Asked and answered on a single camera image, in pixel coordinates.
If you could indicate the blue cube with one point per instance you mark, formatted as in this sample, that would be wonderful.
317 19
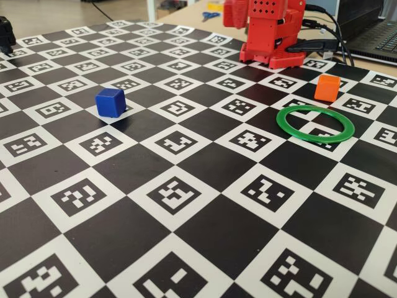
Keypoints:
109 104

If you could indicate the orange cube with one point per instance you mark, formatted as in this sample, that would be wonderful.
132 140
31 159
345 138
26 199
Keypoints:
325 88

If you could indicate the red robot arm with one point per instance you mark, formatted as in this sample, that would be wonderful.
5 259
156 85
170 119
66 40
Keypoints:
266 18

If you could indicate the black white marker mat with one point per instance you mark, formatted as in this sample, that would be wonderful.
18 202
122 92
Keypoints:
186 170

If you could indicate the blue scissors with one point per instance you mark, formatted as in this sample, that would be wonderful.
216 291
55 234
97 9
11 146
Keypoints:
209 15

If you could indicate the yellow tape roll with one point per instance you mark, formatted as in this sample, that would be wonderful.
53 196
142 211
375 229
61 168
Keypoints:
214 5

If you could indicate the white furniture leg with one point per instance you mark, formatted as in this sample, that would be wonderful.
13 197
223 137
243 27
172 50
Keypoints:
151 9

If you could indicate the black power plug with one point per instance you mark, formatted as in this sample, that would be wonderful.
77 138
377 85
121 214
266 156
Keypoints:
310 46

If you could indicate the black laptop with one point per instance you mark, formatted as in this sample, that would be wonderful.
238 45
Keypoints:
366 18

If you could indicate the black camera stand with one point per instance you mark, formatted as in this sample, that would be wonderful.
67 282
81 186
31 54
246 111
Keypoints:
6 34

